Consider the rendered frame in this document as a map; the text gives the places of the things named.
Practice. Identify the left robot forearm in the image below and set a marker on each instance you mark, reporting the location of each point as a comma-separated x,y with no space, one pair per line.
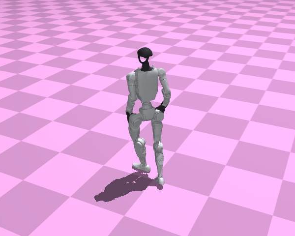
130,105

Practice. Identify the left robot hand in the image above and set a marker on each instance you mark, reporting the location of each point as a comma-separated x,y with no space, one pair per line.
128,115

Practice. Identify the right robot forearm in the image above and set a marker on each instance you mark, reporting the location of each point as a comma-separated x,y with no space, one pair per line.
166,99

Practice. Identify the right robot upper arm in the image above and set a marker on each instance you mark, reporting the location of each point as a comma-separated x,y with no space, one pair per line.
163,81

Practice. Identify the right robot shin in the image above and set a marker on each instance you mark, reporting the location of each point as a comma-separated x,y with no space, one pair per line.
159,158

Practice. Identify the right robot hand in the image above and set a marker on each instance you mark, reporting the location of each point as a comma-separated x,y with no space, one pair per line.
161,108

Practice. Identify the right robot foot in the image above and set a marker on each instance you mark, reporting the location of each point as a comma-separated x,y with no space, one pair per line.
159,180

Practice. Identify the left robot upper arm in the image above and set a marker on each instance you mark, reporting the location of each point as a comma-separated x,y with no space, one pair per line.
131,77

